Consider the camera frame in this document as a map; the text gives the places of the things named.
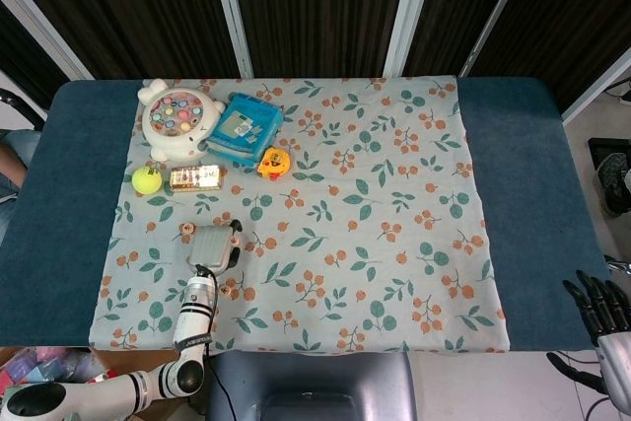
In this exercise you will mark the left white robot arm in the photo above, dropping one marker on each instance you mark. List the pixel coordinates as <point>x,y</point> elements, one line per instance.
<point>194,322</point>

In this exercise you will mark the white fishing game toy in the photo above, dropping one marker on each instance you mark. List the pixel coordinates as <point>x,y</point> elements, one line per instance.
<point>177,145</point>

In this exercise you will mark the teal blue table cover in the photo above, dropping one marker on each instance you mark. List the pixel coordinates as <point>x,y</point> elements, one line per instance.
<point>517,169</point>

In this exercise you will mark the gold brown card box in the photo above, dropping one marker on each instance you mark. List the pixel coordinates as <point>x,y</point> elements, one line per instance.
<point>194,179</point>

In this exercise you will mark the black floor mat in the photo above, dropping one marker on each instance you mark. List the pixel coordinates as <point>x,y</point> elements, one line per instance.
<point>606,145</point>

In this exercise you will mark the brown cardboard box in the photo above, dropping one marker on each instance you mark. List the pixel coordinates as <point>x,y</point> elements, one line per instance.
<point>128,364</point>

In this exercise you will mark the blue plastic wrapped pack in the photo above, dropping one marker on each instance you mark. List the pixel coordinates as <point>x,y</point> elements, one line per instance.
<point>246,120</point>

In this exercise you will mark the yellow tennis ball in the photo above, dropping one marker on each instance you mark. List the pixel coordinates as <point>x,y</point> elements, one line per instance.
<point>147,179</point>

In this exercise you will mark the person in blue jeans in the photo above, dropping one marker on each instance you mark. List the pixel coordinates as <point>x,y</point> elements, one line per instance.
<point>24,142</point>

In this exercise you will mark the floral berry print tablecloth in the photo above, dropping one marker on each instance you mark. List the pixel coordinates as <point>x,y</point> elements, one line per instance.
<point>345,194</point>

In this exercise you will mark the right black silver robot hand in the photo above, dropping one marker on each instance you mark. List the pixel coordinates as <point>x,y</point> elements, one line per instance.
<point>616,367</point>

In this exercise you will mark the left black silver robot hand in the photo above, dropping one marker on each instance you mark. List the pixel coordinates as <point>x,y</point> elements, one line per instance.
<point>209,248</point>

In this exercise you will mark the black sneaker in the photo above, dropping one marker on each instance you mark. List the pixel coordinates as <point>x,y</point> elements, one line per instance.
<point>616,184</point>

